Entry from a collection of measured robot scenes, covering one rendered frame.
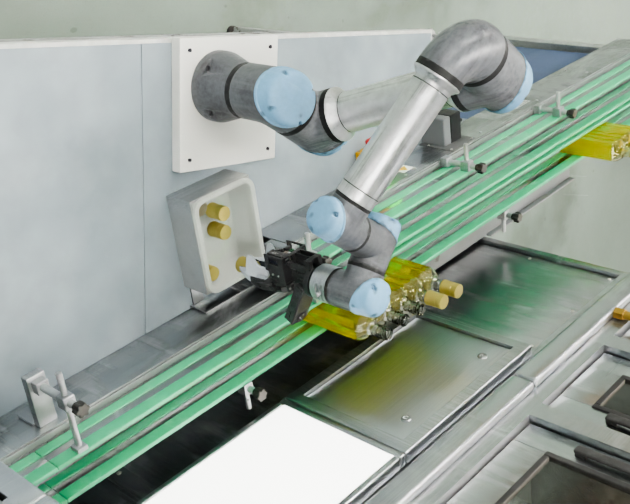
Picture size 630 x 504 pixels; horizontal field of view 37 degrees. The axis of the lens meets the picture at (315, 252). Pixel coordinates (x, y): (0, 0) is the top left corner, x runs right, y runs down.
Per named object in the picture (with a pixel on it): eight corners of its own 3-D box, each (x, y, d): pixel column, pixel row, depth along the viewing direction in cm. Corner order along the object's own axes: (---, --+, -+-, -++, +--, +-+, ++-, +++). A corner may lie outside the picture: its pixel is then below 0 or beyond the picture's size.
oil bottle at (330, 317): (295, 318, 221) (365, 345, 207) (292, 298, 219) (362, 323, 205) (312, 308, 225) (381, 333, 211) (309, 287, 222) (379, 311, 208)
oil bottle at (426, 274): (359, 277, 236) (428, 299, 222) (357, 257, 233) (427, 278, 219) (374, 268, 239) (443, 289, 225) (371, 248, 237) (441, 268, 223)
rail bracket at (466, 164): (437, 167, 250) (480, 176, 242) (436, 141, 247) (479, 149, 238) (446, 162, 253) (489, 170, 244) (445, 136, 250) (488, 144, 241)
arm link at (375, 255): (380, 208, 174) (360, 264, 173) (411, 227, 182) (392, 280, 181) (348, 201, 179) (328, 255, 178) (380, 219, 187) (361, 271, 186)
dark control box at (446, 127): (420, 142, 263) (444, 147, 258) (418, 115, 260) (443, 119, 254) (437, 133, 268) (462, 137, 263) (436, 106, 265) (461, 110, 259)
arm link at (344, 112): (269, 88, 201) (506, 16, 170) (310, 115, 212) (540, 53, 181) (264, 139, 197) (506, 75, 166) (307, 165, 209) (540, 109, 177)
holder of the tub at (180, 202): (188, 307, 213) (211, 316, 208) (165, 195, 201) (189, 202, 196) (243, 276, 224) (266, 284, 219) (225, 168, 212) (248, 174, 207)
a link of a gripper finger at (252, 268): (236, 247, 198) (272, 254, 193) (241, 272, 201) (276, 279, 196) (227, 254, 196) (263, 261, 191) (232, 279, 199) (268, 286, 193)
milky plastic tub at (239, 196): (185, 287, 211) (210, 297, 205) (166, 195, 201) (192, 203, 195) (241, 256, 222) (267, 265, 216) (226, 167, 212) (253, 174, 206)
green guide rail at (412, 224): (301, 282, 219) (327, 291, 214) (301, 278, 219) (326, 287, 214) (647, 72, 328) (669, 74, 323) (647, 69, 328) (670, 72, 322)
